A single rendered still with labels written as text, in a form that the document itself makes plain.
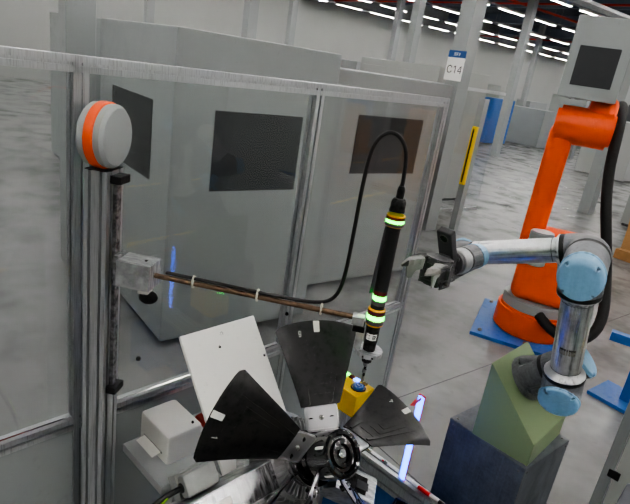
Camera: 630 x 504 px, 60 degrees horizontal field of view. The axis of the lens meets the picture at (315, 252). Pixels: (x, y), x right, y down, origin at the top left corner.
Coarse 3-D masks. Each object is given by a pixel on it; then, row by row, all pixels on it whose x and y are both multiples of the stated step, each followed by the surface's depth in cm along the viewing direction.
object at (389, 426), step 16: (368, 400) 161; (384, 400) 162; (400, 400) 164; (352, 416) 154; (368, 416) 155; (384, 416) 156; (400, 416) 158; (368, 432) 148; (384, 432) 150; (400, 432) 152; (416, 432) 156
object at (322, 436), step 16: (320, 432) 139; (336, 432) 135; (336, 448) 133; (352, 448) 137; (304, 464) 138; (320, 464) 131; (336, 464) 132; (352, 464) 135; (304, 480) 137; (320, 480) 140
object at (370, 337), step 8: (400, 192) 122; (392, 200) 123; (400, 200) 122; (392, 208) 123; (400, 208) 122; (368, 328) 133; (376, 328) 132; (368, 336) 133; (376, 336) 133; (368, 344) 134; (368, 360) 136
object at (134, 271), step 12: (120, 252) 140; (120, 264) 136; (132, 264) 136; (144, 264) 136; (156, 264) 139; (120, 276) 137; (132, 276) 137; (144, 276) 136; (132, 288) 138; (144, 288) 137
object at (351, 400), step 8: (344, 384) 191; (352, 384) 191; (344, 392) 188; (352, 392) 187; (360, 392) 187; (368, 392) 189; (344, 400) 189; (352, 400) 186; (360, 400) 187; (344, 408) 189; (352, 408) 186
